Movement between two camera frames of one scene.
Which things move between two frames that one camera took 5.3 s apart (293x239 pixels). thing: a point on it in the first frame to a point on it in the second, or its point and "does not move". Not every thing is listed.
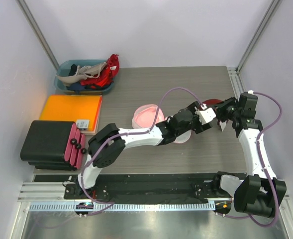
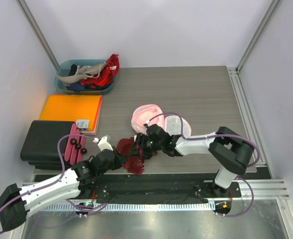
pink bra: x=145 y=116 does not move
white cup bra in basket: x=83 y=72 does not move
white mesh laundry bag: x=144 y=116 does not move
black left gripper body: x=195 y=124 to x=116 y=164
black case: x=54 y=145 does not move
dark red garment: x=212 y=101 to x=133 y=163
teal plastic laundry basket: x=83 y=76 does not move
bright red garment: x=107 y=75 does not move
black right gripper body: x=228 y=110 to x=147 y=145
